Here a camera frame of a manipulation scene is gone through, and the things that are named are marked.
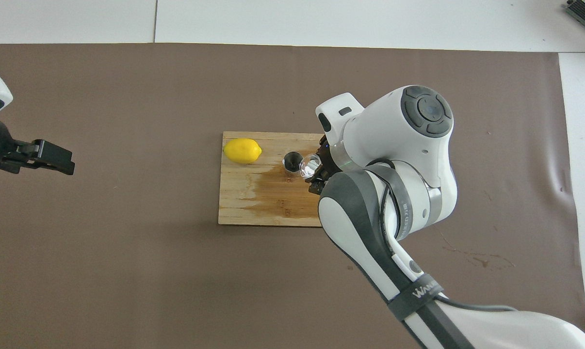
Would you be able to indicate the yellow lemon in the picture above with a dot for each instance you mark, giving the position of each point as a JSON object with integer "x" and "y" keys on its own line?
{"x": 242, "y": 150}

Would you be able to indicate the brown paper table mat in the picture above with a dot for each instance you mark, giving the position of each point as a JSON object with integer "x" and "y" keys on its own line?
{"x": 127, "y": 271}

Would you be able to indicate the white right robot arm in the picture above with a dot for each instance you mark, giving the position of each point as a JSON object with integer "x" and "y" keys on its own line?
{"x": 394, "y": 145}

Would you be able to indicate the small clear glass cup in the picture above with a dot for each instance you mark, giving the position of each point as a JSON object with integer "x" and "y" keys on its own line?
{"x": 311, "y": 166}

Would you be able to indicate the steel double jigger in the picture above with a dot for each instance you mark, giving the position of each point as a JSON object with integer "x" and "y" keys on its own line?
{"x": 291, "y": 162}

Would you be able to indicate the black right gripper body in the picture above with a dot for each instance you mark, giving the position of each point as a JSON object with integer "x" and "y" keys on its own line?
{"x": 325, "y": 150}

